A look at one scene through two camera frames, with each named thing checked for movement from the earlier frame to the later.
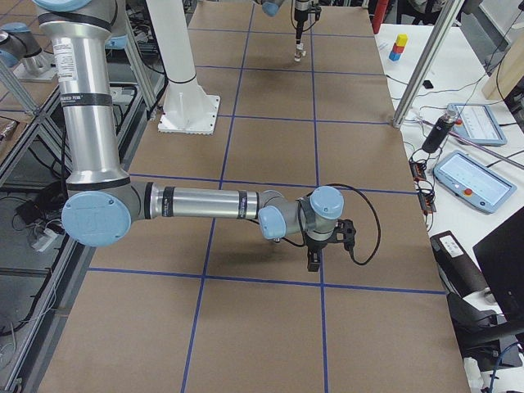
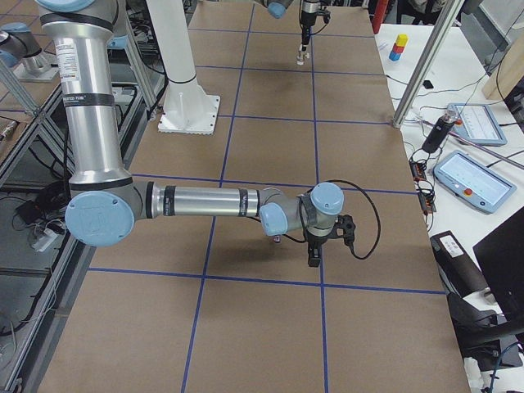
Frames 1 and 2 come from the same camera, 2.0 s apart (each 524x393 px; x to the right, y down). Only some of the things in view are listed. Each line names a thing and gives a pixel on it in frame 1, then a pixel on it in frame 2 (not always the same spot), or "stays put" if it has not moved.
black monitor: [501, 254] stays put
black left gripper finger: [300, 26] → [305, 37]
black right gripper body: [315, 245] stays put
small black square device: [427, 84] stays put
